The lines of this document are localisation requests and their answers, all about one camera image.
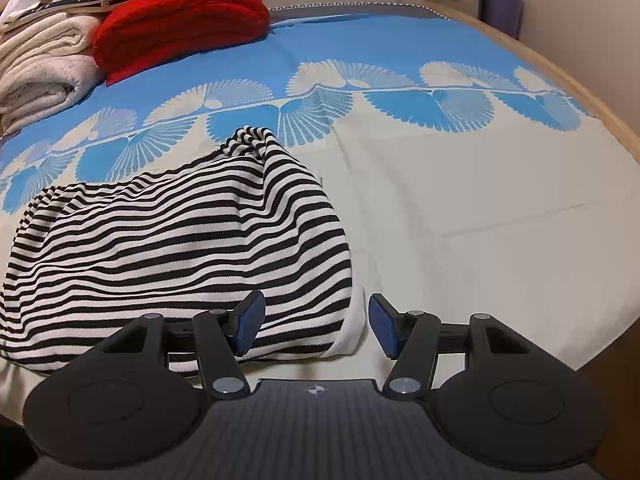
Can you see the cream folded quilt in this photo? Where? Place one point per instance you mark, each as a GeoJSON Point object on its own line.
{"type": "Point", "coordinates": [46, 67]}

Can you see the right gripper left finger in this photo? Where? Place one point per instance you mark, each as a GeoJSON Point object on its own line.
{"type": "Point", "coordinates": [220, 337]}

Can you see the black white striped shirt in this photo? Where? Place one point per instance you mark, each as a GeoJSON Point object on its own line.
{"type": "Point", "coordinates": [88, 258]}

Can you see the blue white patterned bedsheet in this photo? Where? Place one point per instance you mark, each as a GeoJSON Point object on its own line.
{"type": "Point", "coordinates": [465, 180]}

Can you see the red folded blanket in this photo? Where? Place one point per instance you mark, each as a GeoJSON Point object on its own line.
{"type": "Point", "coordinates": [141, 34]}

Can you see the purple board by wall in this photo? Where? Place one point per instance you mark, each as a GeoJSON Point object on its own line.
{"type": "Point", "coordinates": [504, 15]}

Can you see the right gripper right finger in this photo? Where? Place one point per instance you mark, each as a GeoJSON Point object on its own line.
{"type": "Point", "coordinates": [410, 339]}

